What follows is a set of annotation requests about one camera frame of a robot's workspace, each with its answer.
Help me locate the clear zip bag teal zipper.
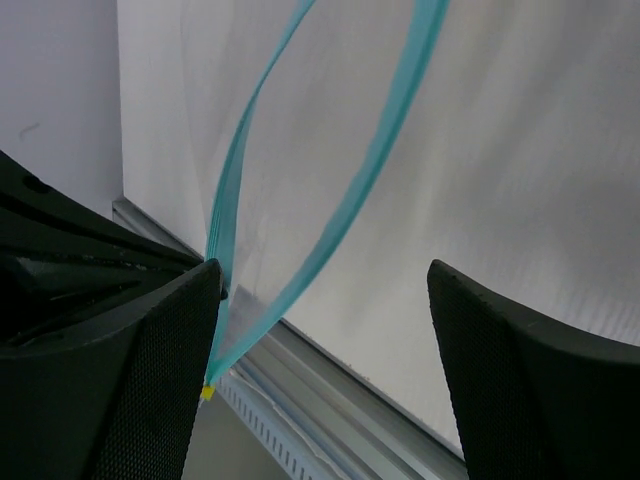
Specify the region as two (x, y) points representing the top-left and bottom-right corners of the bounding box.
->
(181, 1), (639, 448)

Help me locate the white slotted cable duct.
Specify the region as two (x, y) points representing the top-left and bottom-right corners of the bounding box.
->
(216, 371), (349, 480)

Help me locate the aluminium mounting rail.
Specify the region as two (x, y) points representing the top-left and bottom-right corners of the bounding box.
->
(112, 197), (469, 480)

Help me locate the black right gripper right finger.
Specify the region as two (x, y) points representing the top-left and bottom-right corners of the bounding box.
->
(427, 260), (639, 479)

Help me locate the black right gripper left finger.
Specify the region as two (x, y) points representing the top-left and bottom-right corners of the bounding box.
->
(1, 260), (221, 479)

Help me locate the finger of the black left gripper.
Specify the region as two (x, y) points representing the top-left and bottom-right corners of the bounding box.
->
(1, 154), (200, 346)

